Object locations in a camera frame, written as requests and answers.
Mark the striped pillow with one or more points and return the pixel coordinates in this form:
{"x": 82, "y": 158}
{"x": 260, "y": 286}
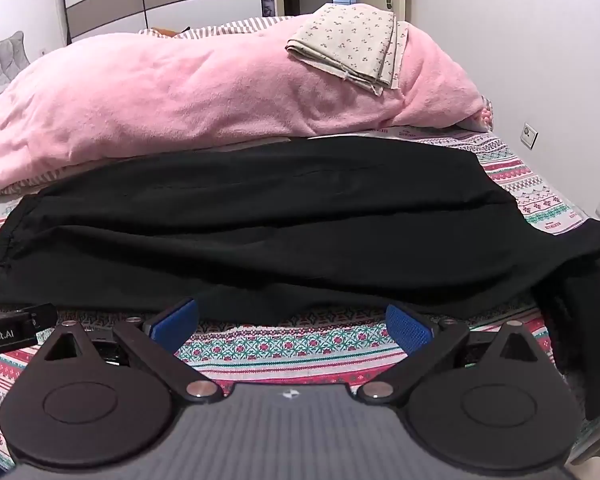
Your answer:
{"x": 240, "y": 25}

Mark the pink fleece blanket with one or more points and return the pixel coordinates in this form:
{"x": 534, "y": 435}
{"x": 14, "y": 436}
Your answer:
{"x": 190, "y": 90}

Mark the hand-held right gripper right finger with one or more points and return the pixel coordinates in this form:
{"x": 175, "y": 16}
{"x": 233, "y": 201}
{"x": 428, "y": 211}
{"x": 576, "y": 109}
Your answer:
{"x": 405, "y": 330}

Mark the folded beige floral cloth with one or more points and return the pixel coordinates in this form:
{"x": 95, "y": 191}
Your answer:
{"x": 350, "y": 42}

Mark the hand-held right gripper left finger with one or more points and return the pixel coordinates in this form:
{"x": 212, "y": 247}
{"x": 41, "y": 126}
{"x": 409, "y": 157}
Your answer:
{"x": 174, "y": 325}

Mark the patterned red green bed sheet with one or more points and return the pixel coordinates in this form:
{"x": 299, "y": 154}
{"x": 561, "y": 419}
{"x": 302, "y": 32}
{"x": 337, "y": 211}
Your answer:
{"x": 290, "y": 345}

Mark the black pants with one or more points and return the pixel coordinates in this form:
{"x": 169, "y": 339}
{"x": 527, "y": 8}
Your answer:
{"x": 280, "y": 230}

